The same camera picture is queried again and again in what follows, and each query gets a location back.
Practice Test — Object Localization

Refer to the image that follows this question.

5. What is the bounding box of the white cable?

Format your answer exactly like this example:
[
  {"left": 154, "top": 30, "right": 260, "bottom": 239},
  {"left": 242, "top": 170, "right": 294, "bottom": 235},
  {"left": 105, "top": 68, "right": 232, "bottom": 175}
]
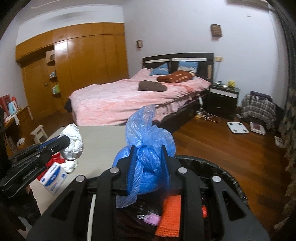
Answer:
[{"left": 201, "top": 112, "right": 221, "bottom": 123}]

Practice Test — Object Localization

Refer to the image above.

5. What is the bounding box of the black white nightstand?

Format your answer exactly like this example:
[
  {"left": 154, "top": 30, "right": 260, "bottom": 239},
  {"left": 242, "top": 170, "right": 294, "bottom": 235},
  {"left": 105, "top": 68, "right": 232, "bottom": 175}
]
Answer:
[{"left": 206, "top": 84, "right": 240, "bottom": 120}]

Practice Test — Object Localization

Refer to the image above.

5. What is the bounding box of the person's left forearm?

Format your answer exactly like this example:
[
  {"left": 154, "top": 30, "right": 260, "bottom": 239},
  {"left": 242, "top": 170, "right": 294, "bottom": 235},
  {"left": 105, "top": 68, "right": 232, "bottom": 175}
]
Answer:
[{"left": 0, "top": 185, "right": 42, "bottom": 232}]

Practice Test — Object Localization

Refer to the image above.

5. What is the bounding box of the white tissue wad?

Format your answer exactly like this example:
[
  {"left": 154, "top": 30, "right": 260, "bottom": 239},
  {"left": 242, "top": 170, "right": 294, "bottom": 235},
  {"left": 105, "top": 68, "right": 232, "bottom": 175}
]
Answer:
[{"left": 63, "top": 159, "right": 78, "bottom": 174}]

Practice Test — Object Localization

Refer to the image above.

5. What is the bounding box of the orange mesh cloth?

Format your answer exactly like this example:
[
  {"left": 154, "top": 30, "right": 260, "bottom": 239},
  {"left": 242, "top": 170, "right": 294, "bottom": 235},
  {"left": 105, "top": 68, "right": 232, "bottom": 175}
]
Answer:
[{"left": 155, "top": 195, "right": 182, "bottom": 237}]

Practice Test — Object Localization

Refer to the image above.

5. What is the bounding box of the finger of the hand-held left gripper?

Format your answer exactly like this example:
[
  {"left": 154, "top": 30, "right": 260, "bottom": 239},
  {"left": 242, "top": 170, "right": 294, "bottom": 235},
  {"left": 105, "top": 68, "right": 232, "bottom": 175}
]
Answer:
[
  {"left": 9, "top": 136, "right": 62, "bottom": 163},
  {"left": 13, "top": 136, "right": 71, "bottom": 172}
]

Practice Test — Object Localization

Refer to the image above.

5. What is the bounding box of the pink blanket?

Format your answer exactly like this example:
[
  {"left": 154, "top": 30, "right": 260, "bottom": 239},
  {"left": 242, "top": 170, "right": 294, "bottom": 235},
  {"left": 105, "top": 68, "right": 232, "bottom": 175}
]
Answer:
[{"left": 69, "top": 68, "right": 211, "bottom": 127}]

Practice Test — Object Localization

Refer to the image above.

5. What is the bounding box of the large wall lamp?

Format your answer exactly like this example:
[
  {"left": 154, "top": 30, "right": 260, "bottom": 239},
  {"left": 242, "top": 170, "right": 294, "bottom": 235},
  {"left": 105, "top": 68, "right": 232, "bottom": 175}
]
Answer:
[{"left": 210, "top": 24, "right": 223, "bottom": 37}]

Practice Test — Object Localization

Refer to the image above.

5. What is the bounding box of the pink white scale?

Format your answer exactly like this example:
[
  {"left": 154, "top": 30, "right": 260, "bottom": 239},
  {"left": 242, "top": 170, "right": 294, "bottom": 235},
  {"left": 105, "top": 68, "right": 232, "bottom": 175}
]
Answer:
[{"left": 249, "top": 122, "right": 266, "bottom": 134}]

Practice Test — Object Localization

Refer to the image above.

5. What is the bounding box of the dark bag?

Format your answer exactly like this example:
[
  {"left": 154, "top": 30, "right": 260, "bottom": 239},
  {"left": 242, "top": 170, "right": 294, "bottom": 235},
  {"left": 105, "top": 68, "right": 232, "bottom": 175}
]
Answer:
[{"left": 250, "top": 91, "right": 273, "bottom": 101}]

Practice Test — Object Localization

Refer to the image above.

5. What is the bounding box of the dark wooden bed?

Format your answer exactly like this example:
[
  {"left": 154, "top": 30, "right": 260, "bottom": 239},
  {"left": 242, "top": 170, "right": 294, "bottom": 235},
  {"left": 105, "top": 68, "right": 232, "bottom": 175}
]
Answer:
[{"left": 64, "top": 53, "right": 214, "bottom": 135}]

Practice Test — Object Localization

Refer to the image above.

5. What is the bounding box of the wooden wardrobe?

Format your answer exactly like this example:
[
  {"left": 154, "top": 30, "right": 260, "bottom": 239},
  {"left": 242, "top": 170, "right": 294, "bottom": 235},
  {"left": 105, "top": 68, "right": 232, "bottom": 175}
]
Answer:
[{"left": 15, "top": 22, "right": 129, "bottom": 121}]

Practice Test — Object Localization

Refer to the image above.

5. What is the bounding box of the black-lined trash bin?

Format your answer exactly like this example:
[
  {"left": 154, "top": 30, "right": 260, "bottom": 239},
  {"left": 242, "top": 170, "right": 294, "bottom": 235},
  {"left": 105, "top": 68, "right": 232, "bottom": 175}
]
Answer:
[{"left": 113, "top": 156, "right": 250, "bottom": 241}]

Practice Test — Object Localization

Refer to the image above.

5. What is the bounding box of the blue white tissue box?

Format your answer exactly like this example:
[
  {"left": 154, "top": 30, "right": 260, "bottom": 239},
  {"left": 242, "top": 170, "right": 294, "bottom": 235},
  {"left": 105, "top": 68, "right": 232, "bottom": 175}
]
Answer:
[{"left": 38, "top": 162, "right": 68, "bottom": 195}]

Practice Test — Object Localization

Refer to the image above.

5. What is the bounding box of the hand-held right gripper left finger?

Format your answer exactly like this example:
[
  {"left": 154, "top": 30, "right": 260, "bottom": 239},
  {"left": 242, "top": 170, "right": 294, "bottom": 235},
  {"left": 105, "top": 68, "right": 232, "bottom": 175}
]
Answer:
[{"left": 26, "top": 146, "right": 137, "bottom": 241}]

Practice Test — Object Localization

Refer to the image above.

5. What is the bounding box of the white bathroom scale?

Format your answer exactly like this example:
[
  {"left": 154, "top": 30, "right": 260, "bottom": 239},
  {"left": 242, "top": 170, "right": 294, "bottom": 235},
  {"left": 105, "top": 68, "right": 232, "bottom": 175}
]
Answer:
[{"left": 227, "top": 121, "right": 250, "bottom": 134}]

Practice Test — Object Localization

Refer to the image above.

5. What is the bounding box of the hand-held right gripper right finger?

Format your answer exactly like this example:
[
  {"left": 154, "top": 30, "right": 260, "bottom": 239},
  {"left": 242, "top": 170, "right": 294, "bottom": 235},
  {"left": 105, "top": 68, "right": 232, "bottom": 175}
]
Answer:
[{"left": 161, "top": 145, "right": 270, "bottom": 241}]

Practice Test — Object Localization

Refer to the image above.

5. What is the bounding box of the dark patterned curtain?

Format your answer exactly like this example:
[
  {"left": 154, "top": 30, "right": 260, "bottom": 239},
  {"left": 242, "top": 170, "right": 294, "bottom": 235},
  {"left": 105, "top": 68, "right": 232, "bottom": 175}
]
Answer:
[{"left": 269, "top": 0, "right": 296, "bottom": 209}]

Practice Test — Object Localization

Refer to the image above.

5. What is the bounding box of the small wooden stool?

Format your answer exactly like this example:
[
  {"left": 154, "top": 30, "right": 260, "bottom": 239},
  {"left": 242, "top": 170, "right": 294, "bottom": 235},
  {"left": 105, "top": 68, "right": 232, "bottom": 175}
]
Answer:
[{"left": 30, "top": 125, "right": 48, "bottom": 143}]

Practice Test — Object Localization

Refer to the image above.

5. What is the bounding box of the red picture frame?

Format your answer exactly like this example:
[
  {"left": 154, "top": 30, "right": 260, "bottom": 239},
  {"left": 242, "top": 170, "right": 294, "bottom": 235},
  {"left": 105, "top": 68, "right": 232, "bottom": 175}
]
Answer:
[{"left": 0, "top": 94, "right": 11, "bottom": 109}]

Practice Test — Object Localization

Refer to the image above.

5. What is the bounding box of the brown cushion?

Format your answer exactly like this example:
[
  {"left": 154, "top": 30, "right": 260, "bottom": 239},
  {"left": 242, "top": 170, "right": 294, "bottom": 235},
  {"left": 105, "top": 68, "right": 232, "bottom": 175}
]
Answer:
[{"left": 138, "top": 80, "right": 167, "bottom": 92}]

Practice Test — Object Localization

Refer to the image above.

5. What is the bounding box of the plaid covered chair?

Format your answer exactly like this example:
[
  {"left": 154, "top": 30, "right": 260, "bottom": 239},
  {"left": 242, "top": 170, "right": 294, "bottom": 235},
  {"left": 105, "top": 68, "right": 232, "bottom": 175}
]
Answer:
[{"left": 241, "top": 94, "right": 277, "bottom": 129}]

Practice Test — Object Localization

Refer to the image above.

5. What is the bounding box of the blue pillow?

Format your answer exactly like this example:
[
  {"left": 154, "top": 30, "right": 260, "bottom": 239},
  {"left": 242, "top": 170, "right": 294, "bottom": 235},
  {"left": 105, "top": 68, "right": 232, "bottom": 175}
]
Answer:
[
  {"left": 178, "top": 61, "right": 199, "bottom": 74},
  {"left": 149, "top": 62, "right": 169, "bottom": 76}
]

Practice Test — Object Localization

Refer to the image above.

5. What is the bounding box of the wooden desk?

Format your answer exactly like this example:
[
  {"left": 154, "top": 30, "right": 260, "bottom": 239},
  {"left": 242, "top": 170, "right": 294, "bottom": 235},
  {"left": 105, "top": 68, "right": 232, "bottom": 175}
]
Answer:
[{"left": 0, "top": 107, "right": 33, "bottom": 163}]

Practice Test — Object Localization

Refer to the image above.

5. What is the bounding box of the red cloth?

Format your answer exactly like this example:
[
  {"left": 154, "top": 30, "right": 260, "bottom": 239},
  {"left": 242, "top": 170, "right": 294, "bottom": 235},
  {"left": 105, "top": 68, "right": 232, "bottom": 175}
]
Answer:
[{"left": 37, "top": 154, "right": 66, "bottom": 181}]

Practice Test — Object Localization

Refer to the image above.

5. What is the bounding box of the brown polka dot pillow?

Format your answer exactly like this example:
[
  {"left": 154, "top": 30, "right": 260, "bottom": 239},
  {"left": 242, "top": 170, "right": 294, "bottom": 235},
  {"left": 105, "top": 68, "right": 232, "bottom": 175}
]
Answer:
[{"left": 157, "top": 71, "right": 195, "bottom": 83}]

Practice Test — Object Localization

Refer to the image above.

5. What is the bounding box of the wall air conditioner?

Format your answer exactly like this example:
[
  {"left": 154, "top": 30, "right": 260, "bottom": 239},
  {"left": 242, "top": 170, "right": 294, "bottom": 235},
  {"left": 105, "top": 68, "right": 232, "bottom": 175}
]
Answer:
[{"left": 227, "top": 0, "right": 270, "bottom": 7}]

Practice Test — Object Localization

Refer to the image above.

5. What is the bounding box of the blue plastic bag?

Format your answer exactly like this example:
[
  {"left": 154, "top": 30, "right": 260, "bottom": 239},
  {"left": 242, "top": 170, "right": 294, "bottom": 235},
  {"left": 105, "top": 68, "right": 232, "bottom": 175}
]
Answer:
[{"left": 112, "top": 105, "right": 176, "bottom": 209}]

